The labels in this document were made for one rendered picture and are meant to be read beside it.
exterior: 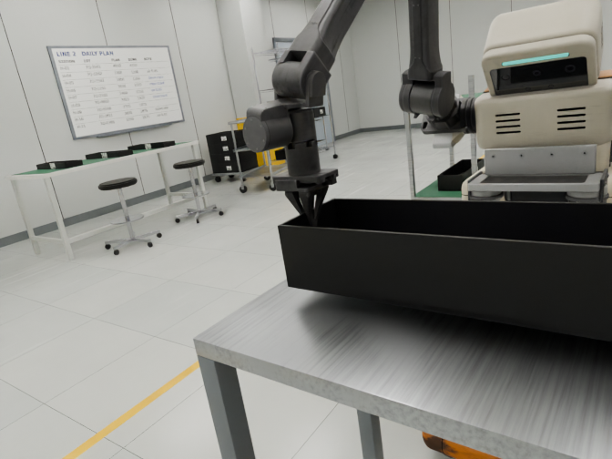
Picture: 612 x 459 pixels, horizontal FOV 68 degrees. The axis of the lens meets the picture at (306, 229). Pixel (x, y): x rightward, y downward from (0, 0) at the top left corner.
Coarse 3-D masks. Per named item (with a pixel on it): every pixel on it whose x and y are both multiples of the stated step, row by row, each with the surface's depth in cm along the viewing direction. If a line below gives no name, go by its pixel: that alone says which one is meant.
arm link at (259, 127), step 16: (320, 80) 71; (320, 96) 73; (256, 112) 69; (272, 112) 70; (256, 128) 70; (272, 128) 70; (288, 128) 72; (256, 144) 71; (272, 144) 71; (288, 144) 74
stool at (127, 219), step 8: (104, 184) 404; (112, 184) 399; (120, 184) 400; (128, 184) 405; (120, 192) 415; (120, 200) 418; (128, 216) 424; (136, 216) 429; (112, 224) 414; (128, 224) 424; (128, 232) 427; (152, 232) 439; (112, 240) 428; (120, 240) 429; (128, 240) 422; (136, 240) 425; (144, 240) 417
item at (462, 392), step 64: (256, 320) 73; (320, 320) 70; (384, 320) 67; (448, 320) 64; (320, 384) 56; (384, 384) 53; (448, 384) 51; (512, 384) 49; (576, 384) 48; (512, 448) 43; (576, 448) 40
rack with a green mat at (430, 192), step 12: (468, 84) 271; (468, 96) 327; (408, 120) 299; (408, 132) 302; (408, 144) 304; (408, 156) 307; (420, 192) 323; (432, 192) 318; (444, 192) 313; (456, 192) 308
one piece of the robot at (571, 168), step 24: (504, 168) 104; (528, 168) 101; (552, 168) 98; (576, 168) 95; (480, 192) 102; (504, 192) 109; (528, 192) 104; (552, 192) 101; (576, 192) 91; (600, 192) 88
